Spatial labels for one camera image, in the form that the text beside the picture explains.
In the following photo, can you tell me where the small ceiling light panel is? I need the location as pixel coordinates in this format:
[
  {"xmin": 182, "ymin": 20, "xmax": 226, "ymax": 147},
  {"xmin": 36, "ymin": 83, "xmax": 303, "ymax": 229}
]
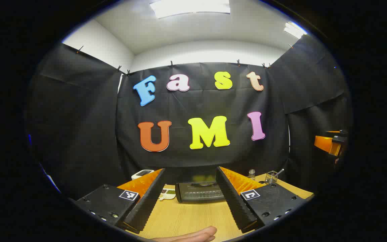
[{"xmin": 284, "ymin": 21, "xmax": 307, "ymax": 39}]

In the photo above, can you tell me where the wire mesh utensil holder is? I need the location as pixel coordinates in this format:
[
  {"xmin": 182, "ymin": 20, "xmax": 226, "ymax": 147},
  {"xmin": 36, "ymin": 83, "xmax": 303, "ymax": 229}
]
[{"xmin": 265, "ymin": 171, "xmax": 279, "ymax": 185}]

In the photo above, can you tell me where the white toaster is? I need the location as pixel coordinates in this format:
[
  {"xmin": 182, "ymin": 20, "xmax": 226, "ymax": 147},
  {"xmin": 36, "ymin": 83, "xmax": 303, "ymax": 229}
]
[{"xmin": 131, "ymin": 169, "xmax": 155, "ymax": 180}]

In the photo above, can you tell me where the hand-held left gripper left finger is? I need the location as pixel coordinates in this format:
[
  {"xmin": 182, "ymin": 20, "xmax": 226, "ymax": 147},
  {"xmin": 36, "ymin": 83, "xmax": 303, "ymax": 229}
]
[{"xmin": 74, "ymin": 168, "xmax": 166, "ymax": 234}]

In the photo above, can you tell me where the large ceiling light panel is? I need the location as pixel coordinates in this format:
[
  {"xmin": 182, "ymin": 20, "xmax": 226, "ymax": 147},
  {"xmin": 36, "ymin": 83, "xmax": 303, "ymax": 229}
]
[{"xmin": 149, "ymin": 0, "xmax": 231, "ymax": 19}]

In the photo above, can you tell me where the white divided snack dish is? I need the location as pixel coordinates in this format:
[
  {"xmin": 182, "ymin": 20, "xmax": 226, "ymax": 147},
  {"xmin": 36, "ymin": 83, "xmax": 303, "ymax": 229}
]
[{"xmin": 159, "ymin": 188, "xmax": 177, "ymax": 201}]

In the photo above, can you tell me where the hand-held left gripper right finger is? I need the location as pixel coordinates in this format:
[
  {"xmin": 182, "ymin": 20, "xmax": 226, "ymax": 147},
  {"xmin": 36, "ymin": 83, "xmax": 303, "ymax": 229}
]
[{"xmin": 215, "ymin": 166, "xmax": 307, "ymax": 234}]

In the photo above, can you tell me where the black electric oven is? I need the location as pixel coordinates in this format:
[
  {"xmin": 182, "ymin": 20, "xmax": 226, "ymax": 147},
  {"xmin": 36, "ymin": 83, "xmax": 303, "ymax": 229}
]
[{"xmin": 175, "ymin": 181, "xmax": 227, "ymax": 203}]

